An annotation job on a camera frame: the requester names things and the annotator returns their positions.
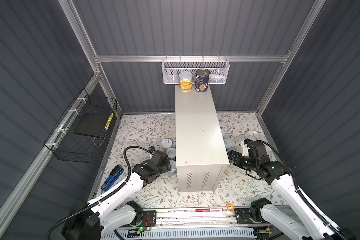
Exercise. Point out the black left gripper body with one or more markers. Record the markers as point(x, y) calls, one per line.
point(166, 167)

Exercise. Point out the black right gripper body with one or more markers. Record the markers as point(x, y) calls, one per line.
point(248, 164)

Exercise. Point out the light teal can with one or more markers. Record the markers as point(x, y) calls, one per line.
point(173, 170)

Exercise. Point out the dark blue tin can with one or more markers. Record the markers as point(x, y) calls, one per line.
point(202, 80)

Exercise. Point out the orange yellow fruit can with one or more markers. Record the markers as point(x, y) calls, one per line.
point(185, 81)

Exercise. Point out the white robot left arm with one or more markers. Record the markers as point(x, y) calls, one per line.
point(83, 222)

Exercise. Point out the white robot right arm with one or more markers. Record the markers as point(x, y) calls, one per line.
point(313, 225)

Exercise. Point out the white metal cabinet counter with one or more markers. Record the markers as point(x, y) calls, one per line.
point(201, 156)

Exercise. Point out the white round clock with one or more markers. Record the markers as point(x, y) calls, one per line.
point(253, 135)

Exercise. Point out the white top can left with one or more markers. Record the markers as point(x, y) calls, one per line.
point(171, 153)

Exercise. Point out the blue stapler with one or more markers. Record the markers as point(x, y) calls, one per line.
point(112, 178)

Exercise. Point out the yellow highlighter pen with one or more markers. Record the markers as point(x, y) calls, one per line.
point(109, 121)

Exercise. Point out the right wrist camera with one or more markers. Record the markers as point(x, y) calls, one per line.
point(244, 144)

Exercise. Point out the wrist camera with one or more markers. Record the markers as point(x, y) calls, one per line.
point(244, 144)
point(152, 149)

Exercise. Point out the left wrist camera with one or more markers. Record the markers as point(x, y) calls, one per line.
point(152, 149)

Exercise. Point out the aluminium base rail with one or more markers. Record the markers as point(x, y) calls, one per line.
point(198, 214)

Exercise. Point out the black wire wall basket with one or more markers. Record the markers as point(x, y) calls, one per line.
point(82, 137)

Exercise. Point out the white wire mesh basket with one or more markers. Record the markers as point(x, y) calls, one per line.
point(217, 67)

